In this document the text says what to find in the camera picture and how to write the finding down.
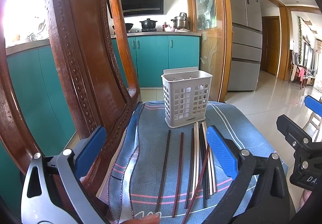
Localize silver refrigerator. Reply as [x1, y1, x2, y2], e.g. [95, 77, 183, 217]
[228, 0, 262, 91]

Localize dark brown chopstick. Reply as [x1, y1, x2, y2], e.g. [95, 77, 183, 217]
[155, 130, 171, 213]
[185, 128, 194, 209]

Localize black cooking pot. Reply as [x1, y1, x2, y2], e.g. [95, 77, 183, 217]
[140, 18, 157, 32]

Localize wooden door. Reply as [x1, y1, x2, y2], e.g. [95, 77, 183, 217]
[260, 16, 281, 76]

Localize reddish brown chopstick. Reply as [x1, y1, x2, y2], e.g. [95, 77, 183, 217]
[171, 132, 184, 218]

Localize teal kitchen cabinets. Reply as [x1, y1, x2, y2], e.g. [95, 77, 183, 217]
[0, 34, 202, 217]

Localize glass sliding door panel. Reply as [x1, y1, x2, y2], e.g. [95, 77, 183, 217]
[195, 0, 221, 101]

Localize steel stock pot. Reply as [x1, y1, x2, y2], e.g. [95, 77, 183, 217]
[171, 12, 189, 30]

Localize carved wooden chair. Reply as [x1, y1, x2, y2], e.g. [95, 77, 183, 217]
[0, 0, 141, 214]

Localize blue striped cloth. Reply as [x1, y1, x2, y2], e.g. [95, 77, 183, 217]
[95, 100, 289, 224]

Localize person's right hand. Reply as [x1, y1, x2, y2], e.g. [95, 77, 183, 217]
[299, 189, 312, 208]

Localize reddish curved chopstick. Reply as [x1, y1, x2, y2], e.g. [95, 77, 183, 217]
[181, 146, 210, 224]

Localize black wok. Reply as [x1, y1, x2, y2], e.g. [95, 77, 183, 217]
[125, 23, 134, 33]

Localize person's left hand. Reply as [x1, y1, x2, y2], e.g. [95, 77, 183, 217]
[122, 214, 160, 224]

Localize white plastic utensil basket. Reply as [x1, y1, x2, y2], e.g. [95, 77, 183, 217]
[161, 67, 212, 128]

